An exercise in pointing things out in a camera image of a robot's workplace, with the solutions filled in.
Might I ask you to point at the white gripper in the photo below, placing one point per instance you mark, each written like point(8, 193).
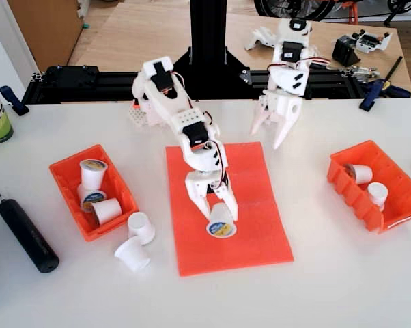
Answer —
point(198, 183)
point(283, 106)

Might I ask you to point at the blue lid white coffee pod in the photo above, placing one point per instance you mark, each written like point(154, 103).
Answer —
point(93, 177)
point(106, 210)
point(89, 196)
point(220, 227)

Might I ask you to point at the orange foam mat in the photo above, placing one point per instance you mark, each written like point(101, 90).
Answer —
point(253, 239)

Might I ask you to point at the red lid white coffee pod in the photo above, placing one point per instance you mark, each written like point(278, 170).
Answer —
point(362, 174)
point(141, 229)
point(377, 193)

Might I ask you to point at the orange plastic bin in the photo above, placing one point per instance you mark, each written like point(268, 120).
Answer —
point(103, 232)

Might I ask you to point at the orange bin with white label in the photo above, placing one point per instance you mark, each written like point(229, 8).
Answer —
point(396, 205)

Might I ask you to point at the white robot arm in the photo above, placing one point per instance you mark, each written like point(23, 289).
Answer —
point(291, 44)
point(171, 106)

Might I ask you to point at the clear bag of screws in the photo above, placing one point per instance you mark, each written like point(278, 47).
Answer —
point(316, 54)

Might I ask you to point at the white printed robot part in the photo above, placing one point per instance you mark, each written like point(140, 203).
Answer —
point(256, 39)

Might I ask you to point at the black printed part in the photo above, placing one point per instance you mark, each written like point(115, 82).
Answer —
point(345, 53)

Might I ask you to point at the metal clamp tool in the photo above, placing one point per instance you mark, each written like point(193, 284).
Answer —
point(362, 73)

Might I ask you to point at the blue bar clamp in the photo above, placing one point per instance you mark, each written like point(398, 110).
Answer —
point(372, 94)
point(12, 100)

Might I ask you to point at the black bicycle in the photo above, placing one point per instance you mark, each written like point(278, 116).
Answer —
point(264, 10)

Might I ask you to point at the white device with circuit board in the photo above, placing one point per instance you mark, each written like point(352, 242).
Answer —
point(369, 42)

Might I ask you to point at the wooden table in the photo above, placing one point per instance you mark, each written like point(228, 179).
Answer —
point(123, 44)

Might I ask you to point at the black electric screwdriver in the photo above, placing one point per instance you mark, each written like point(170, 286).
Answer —
point(28, 235)

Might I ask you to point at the black plastic mounting block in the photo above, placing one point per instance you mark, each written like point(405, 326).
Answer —
point(72, 77)

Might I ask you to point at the small green object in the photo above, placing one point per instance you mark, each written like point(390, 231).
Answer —
point(86, 26)

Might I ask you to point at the white crumpled sheet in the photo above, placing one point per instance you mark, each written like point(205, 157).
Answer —
point(82, 8)

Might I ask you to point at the brown wooden cabinet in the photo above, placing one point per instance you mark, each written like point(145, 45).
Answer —
point(45, 30)

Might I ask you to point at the black aluminium frame post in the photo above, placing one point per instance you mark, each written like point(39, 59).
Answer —
point(208, 27)

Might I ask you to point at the orange metal post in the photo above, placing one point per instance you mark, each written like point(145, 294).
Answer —
point(354, 12)

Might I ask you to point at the black aluminium frame rail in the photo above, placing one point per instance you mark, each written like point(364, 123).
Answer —
point(113, 85)

